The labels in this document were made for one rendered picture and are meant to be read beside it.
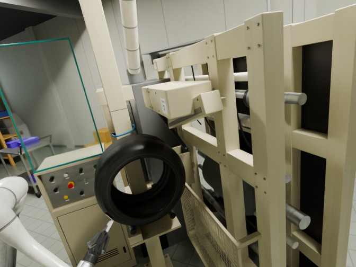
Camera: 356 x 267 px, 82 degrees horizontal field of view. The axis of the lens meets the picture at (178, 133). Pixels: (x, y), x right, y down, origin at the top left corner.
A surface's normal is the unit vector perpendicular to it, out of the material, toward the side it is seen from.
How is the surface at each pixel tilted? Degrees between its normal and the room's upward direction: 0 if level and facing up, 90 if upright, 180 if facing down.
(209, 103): 72
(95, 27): 90
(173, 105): 90
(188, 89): 90
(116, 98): 90
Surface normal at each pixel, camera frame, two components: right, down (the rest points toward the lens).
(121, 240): 0.35, 0.22
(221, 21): -0.42, 0.34
